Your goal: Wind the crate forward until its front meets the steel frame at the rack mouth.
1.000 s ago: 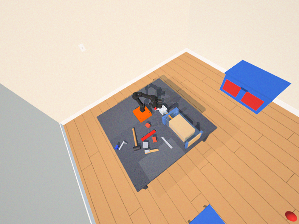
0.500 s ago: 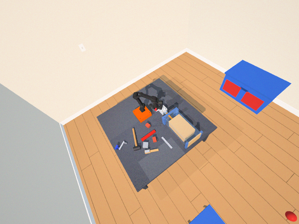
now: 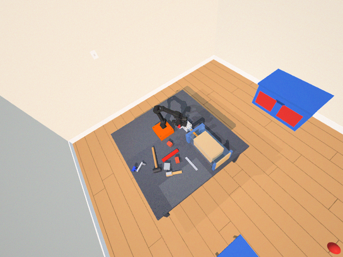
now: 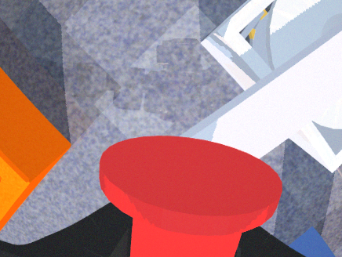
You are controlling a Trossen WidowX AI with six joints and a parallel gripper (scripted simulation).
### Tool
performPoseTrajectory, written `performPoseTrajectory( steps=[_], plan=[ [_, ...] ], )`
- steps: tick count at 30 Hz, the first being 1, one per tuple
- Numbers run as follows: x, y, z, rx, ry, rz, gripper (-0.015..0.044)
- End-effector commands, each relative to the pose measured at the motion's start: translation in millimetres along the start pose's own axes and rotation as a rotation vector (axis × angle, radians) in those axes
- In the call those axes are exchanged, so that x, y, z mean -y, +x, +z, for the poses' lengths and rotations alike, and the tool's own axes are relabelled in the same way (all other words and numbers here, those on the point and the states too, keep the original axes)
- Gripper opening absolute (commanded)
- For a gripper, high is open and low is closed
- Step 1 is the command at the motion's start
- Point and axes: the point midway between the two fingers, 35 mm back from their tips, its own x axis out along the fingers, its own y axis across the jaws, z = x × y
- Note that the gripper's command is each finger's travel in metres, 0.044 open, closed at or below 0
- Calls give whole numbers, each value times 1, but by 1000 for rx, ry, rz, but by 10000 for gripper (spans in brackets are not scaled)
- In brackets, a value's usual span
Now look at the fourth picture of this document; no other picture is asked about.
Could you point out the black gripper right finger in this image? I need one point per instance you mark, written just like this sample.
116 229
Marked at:
258 242

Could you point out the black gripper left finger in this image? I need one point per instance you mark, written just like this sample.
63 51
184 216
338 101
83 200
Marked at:
104 233

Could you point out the blue rectangular frame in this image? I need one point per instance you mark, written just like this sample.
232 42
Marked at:
311 244

